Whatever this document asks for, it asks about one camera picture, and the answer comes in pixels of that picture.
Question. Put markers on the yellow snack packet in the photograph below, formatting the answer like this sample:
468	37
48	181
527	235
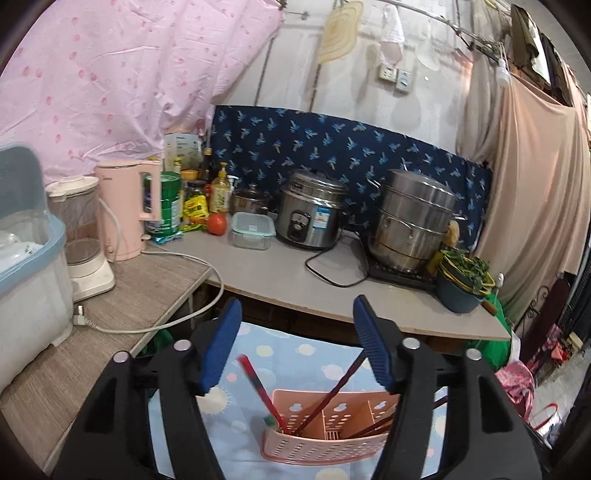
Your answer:
196	207

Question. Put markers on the small steel pot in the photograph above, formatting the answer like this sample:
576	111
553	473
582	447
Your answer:
249	201

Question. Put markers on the steel rice cooker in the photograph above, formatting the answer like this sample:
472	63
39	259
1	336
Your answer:
309	217

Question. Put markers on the pink floral cloth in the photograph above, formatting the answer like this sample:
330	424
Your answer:
517	383

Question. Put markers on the glass container green lid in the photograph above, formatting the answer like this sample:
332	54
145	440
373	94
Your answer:
251	230

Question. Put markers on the black induction cooker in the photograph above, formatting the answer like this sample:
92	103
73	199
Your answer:
392	277

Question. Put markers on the orange lid jar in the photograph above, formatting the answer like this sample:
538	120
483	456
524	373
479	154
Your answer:
189	175

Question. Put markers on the steel steamer pot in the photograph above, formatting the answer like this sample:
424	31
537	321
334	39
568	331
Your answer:
411	221

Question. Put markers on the dark blue floral cloth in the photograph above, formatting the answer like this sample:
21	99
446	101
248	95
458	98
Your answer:
323	138

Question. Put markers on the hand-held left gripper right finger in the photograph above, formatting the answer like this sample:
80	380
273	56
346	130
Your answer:
374	350

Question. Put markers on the bright red chopstick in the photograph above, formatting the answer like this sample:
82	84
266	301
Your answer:
256	383

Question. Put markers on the dark hanging clothes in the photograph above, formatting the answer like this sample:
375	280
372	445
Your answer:
545	46

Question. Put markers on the white wall socket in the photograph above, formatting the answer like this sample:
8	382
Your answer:
388	73
405	81

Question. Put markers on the pink plastic utensil holder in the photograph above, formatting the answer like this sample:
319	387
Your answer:
318	450

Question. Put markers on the ginger root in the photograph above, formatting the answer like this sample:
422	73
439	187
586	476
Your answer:
453	233

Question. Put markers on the pink electric kettle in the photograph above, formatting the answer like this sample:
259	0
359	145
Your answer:
120	207

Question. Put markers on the wooden side counter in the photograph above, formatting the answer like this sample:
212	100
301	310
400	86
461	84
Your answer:
138	286

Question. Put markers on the green tin can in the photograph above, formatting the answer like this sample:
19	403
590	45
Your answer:
168	203

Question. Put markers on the yellow oil bottle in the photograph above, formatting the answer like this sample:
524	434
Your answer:
220	194

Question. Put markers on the dark red chopstick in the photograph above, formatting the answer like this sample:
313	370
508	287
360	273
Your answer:
332	397
381	421

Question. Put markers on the white blue-lidded dish box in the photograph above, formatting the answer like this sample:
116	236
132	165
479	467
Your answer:
32	314

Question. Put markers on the red tomato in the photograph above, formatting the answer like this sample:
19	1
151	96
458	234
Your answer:
217	225

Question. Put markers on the pink printed curtain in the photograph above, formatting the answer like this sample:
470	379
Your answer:
115	69

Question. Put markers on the beige curtain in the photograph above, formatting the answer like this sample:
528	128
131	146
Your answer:
531	184

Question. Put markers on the white hanging mesh strainer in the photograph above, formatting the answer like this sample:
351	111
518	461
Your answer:
429	50

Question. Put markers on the green bag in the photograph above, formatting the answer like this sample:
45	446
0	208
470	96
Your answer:
505	341

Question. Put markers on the blue planet print tablecloth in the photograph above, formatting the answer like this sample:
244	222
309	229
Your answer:
286	350

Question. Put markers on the white carton box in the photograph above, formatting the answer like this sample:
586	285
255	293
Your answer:
182	150

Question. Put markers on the dark metal chair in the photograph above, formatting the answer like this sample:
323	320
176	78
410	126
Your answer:
549	314

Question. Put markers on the beige hanging cutting board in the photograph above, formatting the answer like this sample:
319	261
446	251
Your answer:
339	37

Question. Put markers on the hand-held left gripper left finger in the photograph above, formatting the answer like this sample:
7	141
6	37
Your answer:
219	350

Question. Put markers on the bowl of green vegetables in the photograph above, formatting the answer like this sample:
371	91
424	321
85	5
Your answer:
457	295

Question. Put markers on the dark sauce bottle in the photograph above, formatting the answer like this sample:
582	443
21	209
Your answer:
206	166

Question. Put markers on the white blender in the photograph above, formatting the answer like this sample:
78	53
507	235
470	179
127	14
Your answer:
83	240

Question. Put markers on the dark glass jar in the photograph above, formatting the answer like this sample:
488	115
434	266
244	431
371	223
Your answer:
195	189

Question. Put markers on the grey counter board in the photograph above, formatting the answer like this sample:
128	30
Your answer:
277	272

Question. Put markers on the green leafy vegetables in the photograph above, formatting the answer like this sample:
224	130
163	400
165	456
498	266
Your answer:
466	267

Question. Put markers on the white hanging bag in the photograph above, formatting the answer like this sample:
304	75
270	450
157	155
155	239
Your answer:
392	37

